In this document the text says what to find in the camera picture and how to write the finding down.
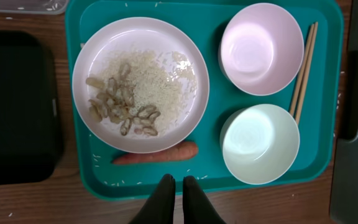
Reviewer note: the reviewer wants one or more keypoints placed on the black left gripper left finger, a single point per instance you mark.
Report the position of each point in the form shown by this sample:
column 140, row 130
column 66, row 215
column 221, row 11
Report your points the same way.
column 159, row 207

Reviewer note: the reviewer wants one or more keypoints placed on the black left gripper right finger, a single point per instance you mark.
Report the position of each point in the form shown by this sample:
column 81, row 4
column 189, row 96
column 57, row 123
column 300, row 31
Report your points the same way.
column 197, row 209

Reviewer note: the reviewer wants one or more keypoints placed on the pale green bowl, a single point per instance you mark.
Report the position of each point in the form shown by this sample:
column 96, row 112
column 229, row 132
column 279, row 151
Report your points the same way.
column 260, row 143

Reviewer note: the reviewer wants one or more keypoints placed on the pink plate with food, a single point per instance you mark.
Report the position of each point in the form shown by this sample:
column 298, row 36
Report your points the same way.
column 140, row 85

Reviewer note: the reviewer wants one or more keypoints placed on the wooden chopstick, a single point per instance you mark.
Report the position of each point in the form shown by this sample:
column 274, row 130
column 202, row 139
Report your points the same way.
column 301, row 96
column 301, row 72

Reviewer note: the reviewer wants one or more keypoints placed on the orange carrot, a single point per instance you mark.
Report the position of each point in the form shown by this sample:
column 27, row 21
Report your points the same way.
column 180, row 152

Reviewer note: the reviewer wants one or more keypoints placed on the teal plastic tray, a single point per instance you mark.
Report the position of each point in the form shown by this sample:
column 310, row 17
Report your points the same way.
column 204, row 23

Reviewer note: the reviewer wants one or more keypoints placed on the black tray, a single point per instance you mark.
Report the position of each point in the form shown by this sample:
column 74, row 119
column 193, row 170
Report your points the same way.
column 31, row 142

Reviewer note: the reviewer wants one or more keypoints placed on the clear plastic bin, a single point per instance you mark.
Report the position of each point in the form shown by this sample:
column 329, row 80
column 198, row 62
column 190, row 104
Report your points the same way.
column 52, row 7

